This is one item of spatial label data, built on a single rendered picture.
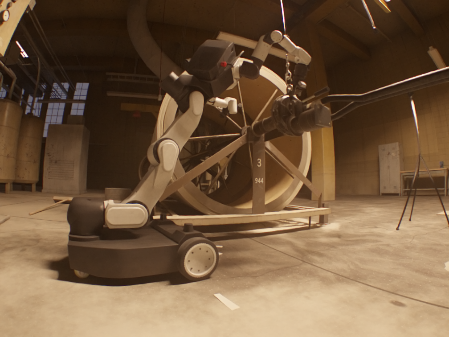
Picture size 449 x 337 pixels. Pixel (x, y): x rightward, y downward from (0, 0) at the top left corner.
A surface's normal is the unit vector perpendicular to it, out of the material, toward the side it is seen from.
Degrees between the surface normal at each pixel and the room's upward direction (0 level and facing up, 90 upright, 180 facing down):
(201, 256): 90
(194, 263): 90
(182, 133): 90
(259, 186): 90
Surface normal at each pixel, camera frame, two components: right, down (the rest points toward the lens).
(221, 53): -0.27, -0.28
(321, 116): 0.37, -0.07
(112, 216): 0.58, -0.05
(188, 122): 0.30, 0.25
